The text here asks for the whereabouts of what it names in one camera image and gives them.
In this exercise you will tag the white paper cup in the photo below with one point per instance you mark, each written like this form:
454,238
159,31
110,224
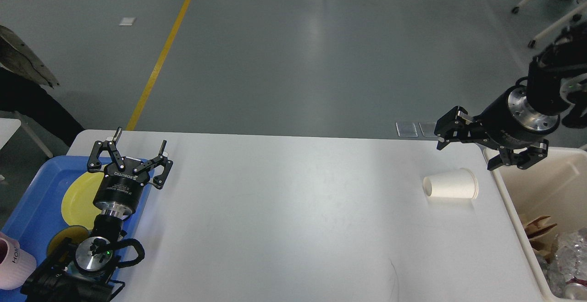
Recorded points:
456,184

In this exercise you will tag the aluminium foil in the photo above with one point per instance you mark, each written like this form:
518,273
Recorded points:
554,278
570,255

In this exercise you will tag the pink mug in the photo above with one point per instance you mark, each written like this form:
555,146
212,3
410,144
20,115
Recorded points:
16,265

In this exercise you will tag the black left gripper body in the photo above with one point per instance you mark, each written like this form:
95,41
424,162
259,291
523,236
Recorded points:
119,193

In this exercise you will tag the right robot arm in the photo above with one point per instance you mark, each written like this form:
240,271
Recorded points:
556,79

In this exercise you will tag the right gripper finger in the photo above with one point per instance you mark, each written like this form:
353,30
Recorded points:
457,126
522,160

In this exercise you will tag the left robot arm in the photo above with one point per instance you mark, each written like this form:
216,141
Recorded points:
83,271

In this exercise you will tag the yellow plastic plate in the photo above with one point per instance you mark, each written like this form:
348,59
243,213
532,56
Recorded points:
77,205

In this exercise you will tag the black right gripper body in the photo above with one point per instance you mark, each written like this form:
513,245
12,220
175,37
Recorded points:
510,122

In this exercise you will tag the brown paper bag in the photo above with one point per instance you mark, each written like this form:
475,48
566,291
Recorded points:
536,229

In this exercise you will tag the blue plastic tray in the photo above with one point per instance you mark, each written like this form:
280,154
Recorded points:
37,217

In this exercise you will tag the crushed red can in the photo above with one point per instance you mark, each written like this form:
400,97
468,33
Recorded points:
575,291

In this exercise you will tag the white plastic bin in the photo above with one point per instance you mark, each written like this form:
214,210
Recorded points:
555,187

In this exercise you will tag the small white side table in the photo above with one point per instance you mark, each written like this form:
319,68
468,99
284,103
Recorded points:
9,126

